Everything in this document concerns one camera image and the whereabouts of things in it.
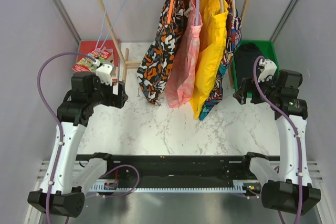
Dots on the yellow shorts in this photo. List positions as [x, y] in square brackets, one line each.
[212, 44]

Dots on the grey slotted cable duct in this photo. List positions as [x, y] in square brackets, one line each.
[236, 188]

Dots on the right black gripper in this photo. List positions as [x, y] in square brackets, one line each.
[248, 84]

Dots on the pink patterned shorts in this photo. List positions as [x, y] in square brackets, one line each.
[180, 86]

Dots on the large red book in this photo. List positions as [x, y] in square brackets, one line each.
[87, 46]

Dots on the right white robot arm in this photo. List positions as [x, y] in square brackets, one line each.
[288, 189]

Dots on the blue wire hanger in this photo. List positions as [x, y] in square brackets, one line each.
[106, 20]

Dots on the camouflage orange black shorts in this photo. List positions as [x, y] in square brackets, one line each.
[156, 66]

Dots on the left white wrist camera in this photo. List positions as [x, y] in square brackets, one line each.
[107, 73]

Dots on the colourful paperback book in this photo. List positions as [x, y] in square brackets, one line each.
[99, 56]

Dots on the green plastic tray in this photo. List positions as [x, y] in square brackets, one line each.
[268, 51]

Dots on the wooden clothes rack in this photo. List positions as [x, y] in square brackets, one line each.
[133, 64]

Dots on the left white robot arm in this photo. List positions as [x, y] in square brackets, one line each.
[61, 193]

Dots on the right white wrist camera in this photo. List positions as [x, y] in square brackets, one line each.
[267, 70]

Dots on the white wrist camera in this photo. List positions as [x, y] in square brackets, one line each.
[267, 70]
[107, 73]

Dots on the dark navy shorts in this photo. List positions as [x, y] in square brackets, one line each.
[244, 58]

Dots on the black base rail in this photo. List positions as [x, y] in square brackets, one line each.
[178, 172]

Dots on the comic print shorts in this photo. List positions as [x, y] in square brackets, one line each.
[234, 36]

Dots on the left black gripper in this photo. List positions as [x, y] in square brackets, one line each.
[116, 100]

